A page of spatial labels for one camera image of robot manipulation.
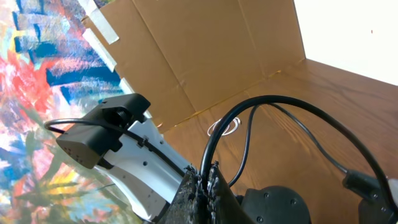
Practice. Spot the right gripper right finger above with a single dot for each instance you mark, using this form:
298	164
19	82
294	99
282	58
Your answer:
222	205

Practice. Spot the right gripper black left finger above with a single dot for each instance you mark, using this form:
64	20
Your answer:
188	205

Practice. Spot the colourful painted backdrop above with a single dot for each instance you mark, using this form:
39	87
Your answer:
49	71

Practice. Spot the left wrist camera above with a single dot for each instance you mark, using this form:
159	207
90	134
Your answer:
372	209

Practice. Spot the cardboard box wall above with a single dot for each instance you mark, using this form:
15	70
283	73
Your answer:
185	56

